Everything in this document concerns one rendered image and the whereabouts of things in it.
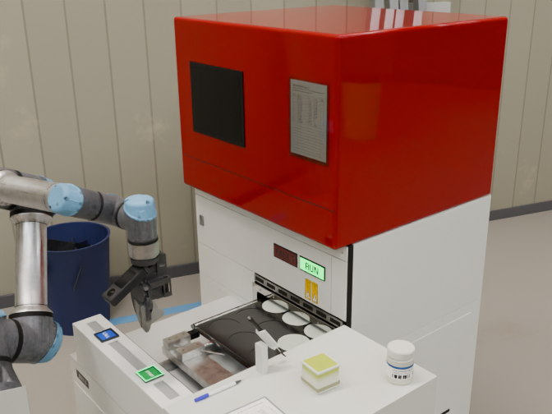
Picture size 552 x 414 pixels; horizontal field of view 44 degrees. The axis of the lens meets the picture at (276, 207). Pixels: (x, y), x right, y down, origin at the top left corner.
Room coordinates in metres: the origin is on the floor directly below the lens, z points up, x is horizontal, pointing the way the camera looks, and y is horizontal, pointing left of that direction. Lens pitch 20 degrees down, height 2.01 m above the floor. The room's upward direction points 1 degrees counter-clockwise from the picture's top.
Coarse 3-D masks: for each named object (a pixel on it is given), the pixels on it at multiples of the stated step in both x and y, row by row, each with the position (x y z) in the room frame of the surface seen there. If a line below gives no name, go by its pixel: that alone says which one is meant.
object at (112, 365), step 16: (80, 320) 1.86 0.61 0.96; (96, 320) 1.86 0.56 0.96; (80, 336) 1.80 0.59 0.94; (80, 352) 1.81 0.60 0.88; (96, 352) 1.71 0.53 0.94; (112, 352) 1.67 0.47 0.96; (128, 352) 1.68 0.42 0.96; (144, 352) 1.67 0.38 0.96; (96, 368) 1.72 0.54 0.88; (112, 368) 1.64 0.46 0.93; (128, 368) 1.59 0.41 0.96; (144, 368) 1.59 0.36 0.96; (160, 368) 1.59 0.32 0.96; (112, 384) 1.65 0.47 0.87; (128, 384) 1.56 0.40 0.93; (144, 384) 1.52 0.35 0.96; (160, 384) 1.52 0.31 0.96; (176, 384) 1.52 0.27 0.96; (128, 400) 1.57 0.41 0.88; (144, 400) 1.49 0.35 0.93; (160, 400) 1.45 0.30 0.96; (176, 400) 1.45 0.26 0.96
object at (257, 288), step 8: (256, 288) 2.13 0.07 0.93; (264, 288) 2.09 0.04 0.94; (256, 296) 2.13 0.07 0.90; (272, 296) 2.06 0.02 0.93; (280, 296) 2.04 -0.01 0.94; (280, 304) 2.02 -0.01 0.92; (288, 304) 1.99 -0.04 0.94; (296, 304) 1.98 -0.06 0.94; (296, 312) 1.96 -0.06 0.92; (304, 312) 1.93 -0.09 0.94; (312, 320) 1.90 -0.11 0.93; (320, 320) 1.87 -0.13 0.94; (328, 328) 1.84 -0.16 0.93; (336, 328) 1.82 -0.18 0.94
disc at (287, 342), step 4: (284, 336) 1.85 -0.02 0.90; (288, 336) 1.85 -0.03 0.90; (292, 336) 1.85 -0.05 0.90; (296, 336) 1.85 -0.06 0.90; (300, 336) 1.85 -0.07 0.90; (304, 336) 1.85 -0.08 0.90; (280, 340) 1.83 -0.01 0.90; (284, 340) 1.83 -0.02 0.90; (288, 340) 1.83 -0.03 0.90; (292, 340) 1.83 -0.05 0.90; (296, 340) 1.83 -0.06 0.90; (300, 340) 1.83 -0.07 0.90; (304, 340) 1.83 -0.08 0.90; (308, 340) 1.82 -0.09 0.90; (280, 344) 1.80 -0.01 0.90; (284, 344) 1.80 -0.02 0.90; (288, 344) 1.80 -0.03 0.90; (292, 344) 1.80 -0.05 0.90; (296, 344) 1.80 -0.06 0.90; (300, 344) 1.80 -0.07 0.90; (284, 348) 1.78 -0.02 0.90; (288, 348) 1.78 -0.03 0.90
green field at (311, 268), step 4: (300, 260) 1.96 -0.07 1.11; (304, 260) 1.94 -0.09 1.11; (300, 264) 1.96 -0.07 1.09; (304, 264) 1.94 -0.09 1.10; (308, 264) 1.93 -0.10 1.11; (312, 264) 1.91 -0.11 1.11; (316, 264) 1.90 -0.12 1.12; (300, 268) 1.96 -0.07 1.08; (304, 268) 1.94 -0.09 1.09; (308, 268) 1.93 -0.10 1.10; (312, 268) 1.91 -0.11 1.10; (316, 268) 1.90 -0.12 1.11; (320, 268) 1.89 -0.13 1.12; (308, 272) 1.93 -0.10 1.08; (312, 272) 1.91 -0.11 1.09; (316, 272) 1.90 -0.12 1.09; (320, 272) 1.88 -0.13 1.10; (316, 276) 1.90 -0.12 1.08; (320, 276) 1.88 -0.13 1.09
